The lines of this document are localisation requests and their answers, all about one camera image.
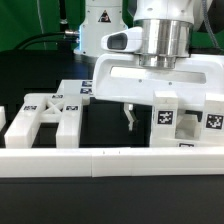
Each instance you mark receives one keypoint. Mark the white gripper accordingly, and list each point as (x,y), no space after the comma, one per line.
(119,77)

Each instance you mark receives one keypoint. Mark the small white block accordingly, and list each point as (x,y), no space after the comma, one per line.
(165,107)

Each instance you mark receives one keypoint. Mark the white chair seat part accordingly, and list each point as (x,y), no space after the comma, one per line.
(187,134)

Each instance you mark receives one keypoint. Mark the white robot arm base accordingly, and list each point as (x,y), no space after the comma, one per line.
(102,17)

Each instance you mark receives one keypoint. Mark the white front fence wall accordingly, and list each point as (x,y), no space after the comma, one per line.
(104,162)

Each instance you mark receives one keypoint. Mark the white fence wall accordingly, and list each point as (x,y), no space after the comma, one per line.
(2,117)
(104,162)

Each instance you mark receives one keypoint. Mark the white chair back frame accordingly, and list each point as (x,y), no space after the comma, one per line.
(65,110)

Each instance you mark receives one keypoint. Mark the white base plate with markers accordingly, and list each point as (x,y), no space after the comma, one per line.
(82,88)

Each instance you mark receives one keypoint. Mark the white left fence wall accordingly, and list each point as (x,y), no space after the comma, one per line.
(2,117)

